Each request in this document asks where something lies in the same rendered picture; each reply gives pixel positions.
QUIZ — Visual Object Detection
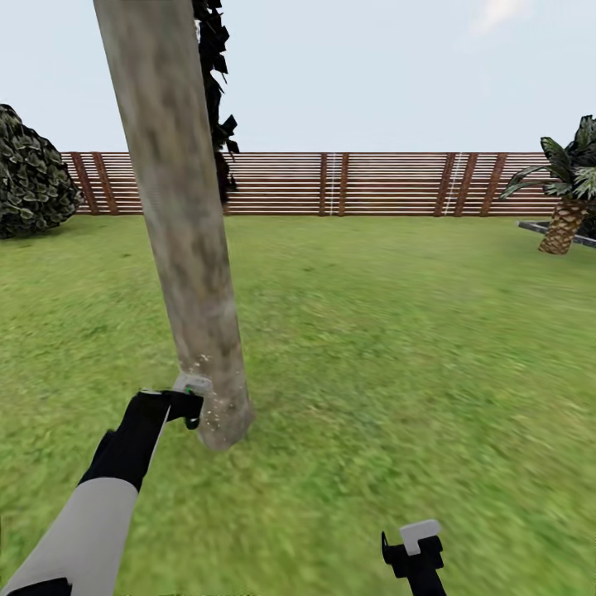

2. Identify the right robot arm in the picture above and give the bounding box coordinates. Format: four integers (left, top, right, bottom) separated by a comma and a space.
382, 519, 447, 596

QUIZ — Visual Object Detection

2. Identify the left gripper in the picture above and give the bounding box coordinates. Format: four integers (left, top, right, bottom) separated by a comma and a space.
172, 392, 204, 419

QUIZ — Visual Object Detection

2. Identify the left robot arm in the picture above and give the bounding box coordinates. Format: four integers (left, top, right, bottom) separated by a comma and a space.
0, 374, 214, 596

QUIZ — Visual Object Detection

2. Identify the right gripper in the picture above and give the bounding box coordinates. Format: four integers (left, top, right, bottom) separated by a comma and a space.
382, 532, 444, 581

